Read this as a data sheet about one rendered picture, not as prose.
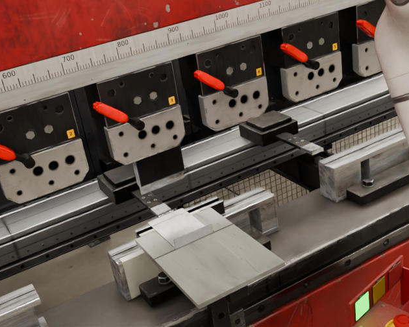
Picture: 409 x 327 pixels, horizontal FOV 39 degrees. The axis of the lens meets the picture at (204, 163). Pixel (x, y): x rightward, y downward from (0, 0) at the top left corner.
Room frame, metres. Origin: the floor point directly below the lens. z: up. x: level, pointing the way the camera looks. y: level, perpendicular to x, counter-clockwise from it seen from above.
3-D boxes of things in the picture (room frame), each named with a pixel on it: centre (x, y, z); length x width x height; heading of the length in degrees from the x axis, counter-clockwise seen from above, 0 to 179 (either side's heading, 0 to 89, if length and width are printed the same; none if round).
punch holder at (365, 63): (1.31, -0.43, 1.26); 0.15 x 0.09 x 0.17; 116
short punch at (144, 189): (1.05, 0.09, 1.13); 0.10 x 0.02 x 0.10; 116
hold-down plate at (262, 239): (1.02, 0.03, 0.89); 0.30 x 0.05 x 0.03; 116
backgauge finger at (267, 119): (1.38, -0.22, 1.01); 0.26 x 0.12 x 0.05; 26
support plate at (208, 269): (0.92, 0.03, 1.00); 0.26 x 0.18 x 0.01; 26
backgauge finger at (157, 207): (1.19, 0.16, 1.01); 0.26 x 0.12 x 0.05; 26
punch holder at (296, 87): (1.22, -0.25, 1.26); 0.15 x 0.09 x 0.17; 116
